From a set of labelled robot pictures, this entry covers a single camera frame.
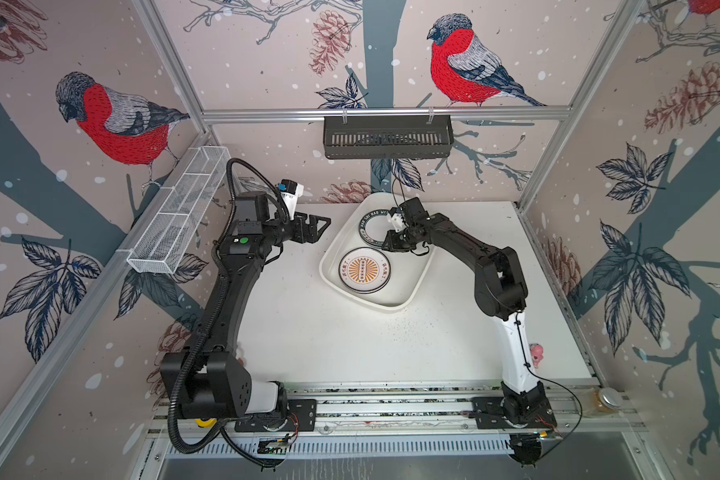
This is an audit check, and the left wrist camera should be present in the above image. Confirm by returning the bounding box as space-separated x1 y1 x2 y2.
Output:
277 179 304 220

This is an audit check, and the yellow tape measure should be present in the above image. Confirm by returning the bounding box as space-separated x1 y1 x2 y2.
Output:
195 418 217 428

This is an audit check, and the pink bear toy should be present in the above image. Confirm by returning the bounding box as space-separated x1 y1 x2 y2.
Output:
530 343 544 369

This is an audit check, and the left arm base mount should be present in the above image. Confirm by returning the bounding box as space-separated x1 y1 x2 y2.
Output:
234 399 317 434

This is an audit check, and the green rim plate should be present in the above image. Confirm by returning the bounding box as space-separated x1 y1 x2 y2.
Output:
358 209 393 249

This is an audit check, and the orange sunburst plate back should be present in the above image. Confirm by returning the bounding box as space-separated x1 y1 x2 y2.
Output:
338 247 391 294

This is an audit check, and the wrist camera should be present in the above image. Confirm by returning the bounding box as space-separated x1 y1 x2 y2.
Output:
277 179 304 220
386 207 407 232

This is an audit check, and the white plastic bin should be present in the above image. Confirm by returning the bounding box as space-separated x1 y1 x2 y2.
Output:
319 193 434 313

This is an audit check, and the small glass jar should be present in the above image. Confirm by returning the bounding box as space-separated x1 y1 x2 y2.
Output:
584 387 623 417

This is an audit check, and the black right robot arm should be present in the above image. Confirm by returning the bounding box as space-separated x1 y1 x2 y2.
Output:
382 198 550 427

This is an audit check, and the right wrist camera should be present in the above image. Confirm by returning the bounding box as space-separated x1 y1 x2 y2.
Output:
386 207 407 232

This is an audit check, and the white mesh wall shelf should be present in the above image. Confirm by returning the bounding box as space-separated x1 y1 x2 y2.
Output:
127 146 230 275

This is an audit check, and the black corrugated cable hose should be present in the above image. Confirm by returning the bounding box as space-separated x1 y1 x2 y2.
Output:
166 281 247 455

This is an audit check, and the black hanging wire basket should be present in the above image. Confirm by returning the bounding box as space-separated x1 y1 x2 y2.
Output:
323 115 454 160

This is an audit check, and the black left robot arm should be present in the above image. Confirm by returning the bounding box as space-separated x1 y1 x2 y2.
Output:
160 192 331 423

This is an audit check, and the aluminium frame crossbar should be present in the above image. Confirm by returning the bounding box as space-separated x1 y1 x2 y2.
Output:
201 106 573 125

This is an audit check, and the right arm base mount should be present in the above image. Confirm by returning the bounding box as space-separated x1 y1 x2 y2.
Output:
470 381 557 430

